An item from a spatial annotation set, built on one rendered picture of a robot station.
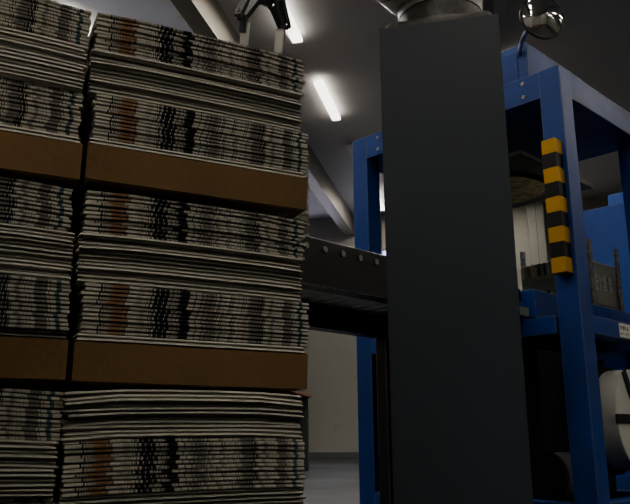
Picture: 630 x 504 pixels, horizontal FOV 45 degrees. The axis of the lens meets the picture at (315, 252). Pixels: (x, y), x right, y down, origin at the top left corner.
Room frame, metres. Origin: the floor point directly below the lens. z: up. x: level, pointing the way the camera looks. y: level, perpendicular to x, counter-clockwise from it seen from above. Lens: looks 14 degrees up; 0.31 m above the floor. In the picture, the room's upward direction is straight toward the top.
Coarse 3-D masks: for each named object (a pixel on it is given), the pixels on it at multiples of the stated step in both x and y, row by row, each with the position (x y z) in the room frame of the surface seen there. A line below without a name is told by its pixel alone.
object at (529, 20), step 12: (528, 0) 2.39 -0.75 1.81; (540, 0) 2.38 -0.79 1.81; (552, 0) 2.40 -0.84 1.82; (528, 12) 2.37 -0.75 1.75; (540, 12) 2.37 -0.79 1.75; (552, 12) 2.38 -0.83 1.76; (528, 24) 2.38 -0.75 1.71; (540, 24) 2.38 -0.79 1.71; (552, 24) 2.38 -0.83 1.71; (564, 24) 2.41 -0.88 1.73; (540, 36) 2.39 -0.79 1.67; (552, 36) 2.40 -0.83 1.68
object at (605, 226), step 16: (608, 208) 4.61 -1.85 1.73; (592, 224) 4.69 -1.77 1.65; (608, 224) 4.62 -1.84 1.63; (624, 224) 4.54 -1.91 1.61; (592, 240) 4.70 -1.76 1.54; (608, 240) 4.62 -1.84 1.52; (624, 240) 4.55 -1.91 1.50; (608, 256) 4.63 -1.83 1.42; (624, 256) 4.56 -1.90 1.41; (624, 272) 4.57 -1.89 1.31; (624, 288) 4.57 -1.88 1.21; (624, 304) 4.58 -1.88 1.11; (624, 480) 4.66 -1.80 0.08
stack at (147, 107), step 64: (0, 0) 0.79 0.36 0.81; (0, 64) 0.79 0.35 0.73; (64, 64) 0.82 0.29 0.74; (128, 64) 0.86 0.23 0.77; (192, 64) 0.90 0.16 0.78; (256, 64) 0.94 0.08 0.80; (0, 128) 0.79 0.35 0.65; (64, 128) 0.83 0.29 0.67; (128, 128) 0.86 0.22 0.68; (192, 128) 0.90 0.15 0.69; (256, 128) 0.93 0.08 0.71; (0, 192) 0.80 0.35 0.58; (64, 192) 0.83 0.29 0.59; (128, 192) 0.88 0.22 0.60; (0, 256) 0.81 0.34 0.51; (64, 256) 0.84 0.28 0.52; (128, 256) 0.86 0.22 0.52; (192, 256) 0.90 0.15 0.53; (256, 256) 0.94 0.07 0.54; (0, 320) 0.80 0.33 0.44; (64, 320) 0.83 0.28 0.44; (128, 320) 0.86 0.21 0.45; (192, 320) 0.90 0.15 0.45; (256, 320) 0.94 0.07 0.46; (0, 384) 0.82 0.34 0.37; (64, 384) 0.89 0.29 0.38; (128, 384) 0.87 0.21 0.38; (0, 448) 0.81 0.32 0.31; (64, 448) 0.83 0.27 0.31; (128, 448) 0.86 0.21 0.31; (192, 448) 0.89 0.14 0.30; (256, 448) 0.93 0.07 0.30
